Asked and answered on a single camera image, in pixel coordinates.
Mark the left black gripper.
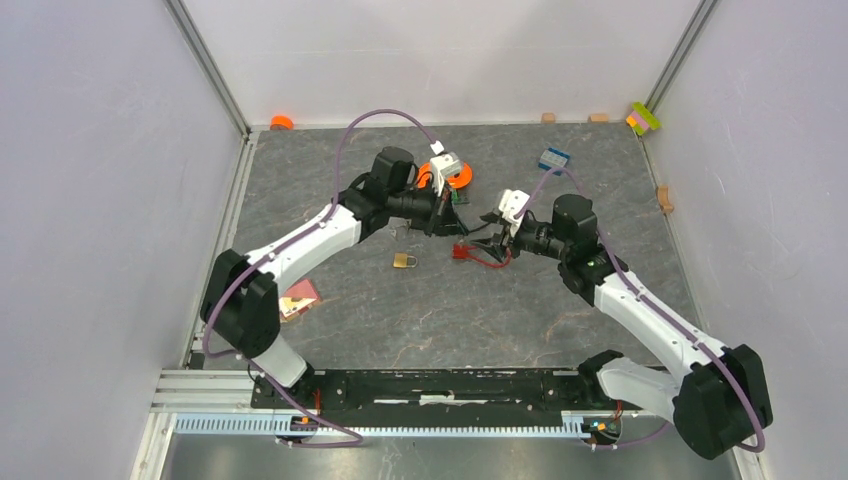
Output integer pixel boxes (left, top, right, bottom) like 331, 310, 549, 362
388, 178, 469, 239

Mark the red key with cord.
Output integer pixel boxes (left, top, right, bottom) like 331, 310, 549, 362
451, 243, 512, 269

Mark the brass padlock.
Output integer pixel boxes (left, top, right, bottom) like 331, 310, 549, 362
392, 252, 419, 269

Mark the black key with cord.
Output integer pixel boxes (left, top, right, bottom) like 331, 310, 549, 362
388, 222, 491, 239

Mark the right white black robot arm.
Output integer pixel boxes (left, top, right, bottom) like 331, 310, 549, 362
473, 190, 773, 459

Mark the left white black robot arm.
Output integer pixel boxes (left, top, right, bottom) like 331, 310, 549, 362
199, 147, 465, 408

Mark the blue toy brick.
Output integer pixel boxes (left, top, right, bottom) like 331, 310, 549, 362
537, 147, 571, 176

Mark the red wooden box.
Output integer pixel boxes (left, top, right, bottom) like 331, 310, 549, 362
278, 278, 322, 323

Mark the curved wooden block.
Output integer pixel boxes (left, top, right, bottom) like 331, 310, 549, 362
656, 185, 675, 215

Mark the orange round cap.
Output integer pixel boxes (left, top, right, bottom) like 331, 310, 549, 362
269, 115, 294, 130

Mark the multicolour toy brick stack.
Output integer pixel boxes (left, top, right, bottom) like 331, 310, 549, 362
625, 102, 662, 137

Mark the light blue toothed strip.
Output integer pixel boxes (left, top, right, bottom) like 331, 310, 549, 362
173, 414, 584, 439

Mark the dark flat base plate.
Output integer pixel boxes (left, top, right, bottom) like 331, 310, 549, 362
454, 191, 470, 205

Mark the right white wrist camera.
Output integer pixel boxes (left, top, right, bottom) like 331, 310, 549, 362
496, 189, 530, 237

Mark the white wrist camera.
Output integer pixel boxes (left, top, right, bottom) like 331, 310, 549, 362
496, 189, 530, 237
428, 140, 463, 196

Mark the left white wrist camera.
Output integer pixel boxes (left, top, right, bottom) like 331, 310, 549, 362
428, 140, 463, 196

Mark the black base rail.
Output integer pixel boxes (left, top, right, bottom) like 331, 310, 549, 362
286, 367, 626, 428

